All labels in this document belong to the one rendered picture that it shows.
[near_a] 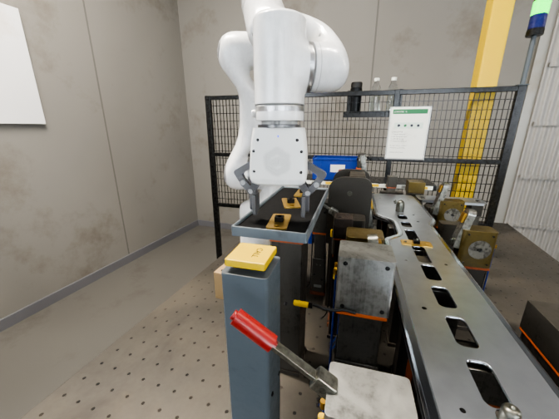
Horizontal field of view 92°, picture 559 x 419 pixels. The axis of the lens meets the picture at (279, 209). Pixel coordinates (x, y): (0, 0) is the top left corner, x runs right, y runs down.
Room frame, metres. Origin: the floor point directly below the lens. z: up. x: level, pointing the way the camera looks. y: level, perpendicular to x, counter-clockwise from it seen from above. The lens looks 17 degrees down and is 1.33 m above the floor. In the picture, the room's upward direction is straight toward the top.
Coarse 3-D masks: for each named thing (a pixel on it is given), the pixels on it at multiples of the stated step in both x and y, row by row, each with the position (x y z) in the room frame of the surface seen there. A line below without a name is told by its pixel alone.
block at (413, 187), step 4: (408, 180) 1.43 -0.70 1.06; (412, 180) 1.43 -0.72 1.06; (416, 180) 1.43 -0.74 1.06; (420, 180) 1.43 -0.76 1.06; (408, 184) 1.40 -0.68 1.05; (412, 184) 1.39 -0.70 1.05; (416, 184) 1.38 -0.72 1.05; (420, 184) 1.38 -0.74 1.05; (424, 184) 1.37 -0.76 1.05; (408, 188) 1.39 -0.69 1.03; (412, 188) 1.39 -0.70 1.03; (416, 188) 1.38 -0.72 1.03; (420, 188) 1.38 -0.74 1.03; (424, 188) 1.37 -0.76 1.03; (408, 192) 1.39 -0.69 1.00; (412, 192) 1.39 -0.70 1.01; (416, 192) 1.38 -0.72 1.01; (420, 192) 1.38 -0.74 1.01; (420, 200) 1.38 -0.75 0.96
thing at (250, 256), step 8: (240, 248) 0.37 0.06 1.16; (248, 248) 0.37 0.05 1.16; (256, 248) 0.37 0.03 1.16; (264, 248) 0.37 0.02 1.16; (272, 248) 0.37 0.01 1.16; (232, 256) 0.34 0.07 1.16; (240, 256) 0.34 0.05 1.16; (248, 256) 0.34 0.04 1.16; (256, 256) 0.34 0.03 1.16; (264, 256) 0.34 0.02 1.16; (272, 256) 0.36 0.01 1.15; (232, 264) 0.33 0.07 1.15; (240, 264) 0.33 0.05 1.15; (248, 264) 0.33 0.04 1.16; (256, 264) 0.32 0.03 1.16; (264, 264) 0.32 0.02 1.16
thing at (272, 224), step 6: (276, 216) 0.49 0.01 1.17; (282, 216) 0.49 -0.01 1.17; (288, 216) 0.51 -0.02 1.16; (270, 222) 0.48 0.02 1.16; (276, 222) 0.48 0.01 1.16; (282, 222) 0.48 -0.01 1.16; (288, 222) 0.48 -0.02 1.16; (270, 228) 0.45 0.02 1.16; (276, 228) 0.45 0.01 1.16; (282, 228) 0.45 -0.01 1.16
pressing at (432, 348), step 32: (416, 224) 0.91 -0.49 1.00; (416, 256) 0.66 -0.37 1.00; (448, 256) 0.66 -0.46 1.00; (416, 288) 0.51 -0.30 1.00; (448, 288) 0.51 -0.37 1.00; (480, 288) 0.51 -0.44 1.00; (416, 320) 0.41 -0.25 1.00; (480, 320) 0.41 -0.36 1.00; (416, 352) 0.33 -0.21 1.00; (448, 352) 0.33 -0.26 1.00; (480, 352) 0.33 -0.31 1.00; (512, 352) 0.33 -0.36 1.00; (416, 384) 0.28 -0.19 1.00; (448, 384) 0.28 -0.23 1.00; (512, 384) 0.28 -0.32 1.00; (544, 384) 0.28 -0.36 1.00; (448, 416) 0.24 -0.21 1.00; (480, 416) 0.24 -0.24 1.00; (544, 416) 0.24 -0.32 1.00
